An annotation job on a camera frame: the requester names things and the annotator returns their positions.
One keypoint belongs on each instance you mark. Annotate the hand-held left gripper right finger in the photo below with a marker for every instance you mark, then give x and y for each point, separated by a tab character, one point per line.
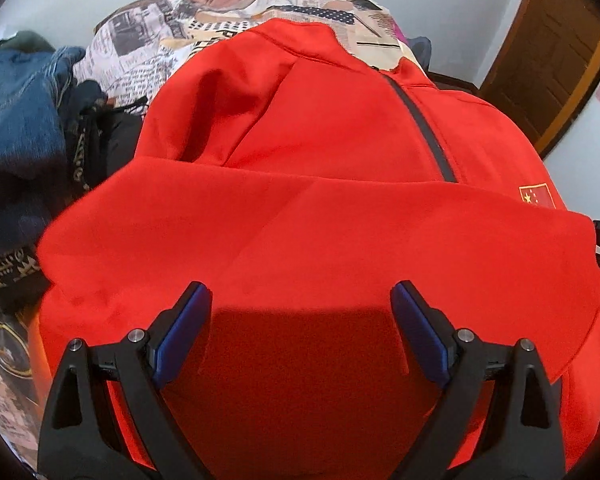
422	336

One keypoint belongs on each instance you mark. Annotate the black garment with patterned band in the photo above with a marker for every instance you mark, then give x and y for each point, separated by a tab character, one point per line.
115	140

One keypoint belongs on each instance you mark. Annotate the wooden door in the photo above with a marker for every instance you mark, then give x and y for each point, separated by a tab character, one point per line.
545	60

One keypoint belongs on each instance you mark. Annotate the newspaper print blanket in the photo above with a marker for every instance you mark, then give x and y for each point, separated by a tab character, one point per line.
145	45

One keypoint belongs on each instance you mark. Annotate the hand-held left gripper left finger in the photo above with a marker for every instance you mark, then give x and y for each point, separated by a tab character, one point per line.
180	336

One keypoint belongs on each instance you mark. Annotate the red zip jacket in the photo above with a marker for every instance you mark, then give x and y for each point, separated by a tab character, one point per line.
330	210

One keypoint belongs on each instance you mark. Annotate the grey cloth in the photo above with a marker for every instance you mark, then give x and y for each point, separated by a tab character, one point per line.
20	40

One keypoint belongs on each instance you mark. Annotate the pink cloth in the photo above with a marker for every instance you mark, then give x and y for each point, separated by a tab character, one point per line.
399	32

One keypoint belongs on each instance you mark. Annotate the blue jeans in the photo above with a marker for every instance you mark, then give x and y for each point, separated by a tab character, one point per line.
15	120

